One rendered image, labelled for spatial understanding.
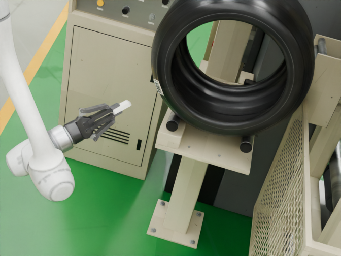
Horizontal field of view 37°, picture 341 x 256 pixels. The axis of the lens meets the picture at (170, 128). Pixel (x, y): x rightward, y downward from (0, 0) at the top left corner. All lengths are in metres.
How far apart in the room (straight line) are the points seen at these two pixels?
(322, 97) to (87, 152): 1.44
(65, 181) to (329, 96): 1.10
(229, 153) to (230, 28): 0.49
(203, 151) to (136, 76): 0.78
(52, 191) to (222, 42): 0.95
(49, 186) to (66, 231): 1.14
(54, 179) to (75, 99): 1.32
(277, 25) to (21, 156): 0.89
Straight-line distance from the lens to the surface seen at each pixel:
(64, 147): 1.66
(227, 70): 2.11
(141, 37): 2.48
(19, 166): 1.64
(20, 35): 4.26
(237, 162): 1.93
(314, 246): 1.46
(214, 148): 1.96
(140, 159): 2.85
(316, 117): 2.12
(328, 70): 2.02
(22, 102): 1.47
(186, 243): 2.66
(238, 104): 2.02
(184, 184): 2.47
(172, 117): 1.85
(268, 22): 1.61
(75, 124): 1.67
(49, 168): 1.49
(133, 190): 2.87
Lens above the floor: 1.95
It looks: 35 degrees down
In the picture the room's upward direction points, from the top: 14 degrees clockwise
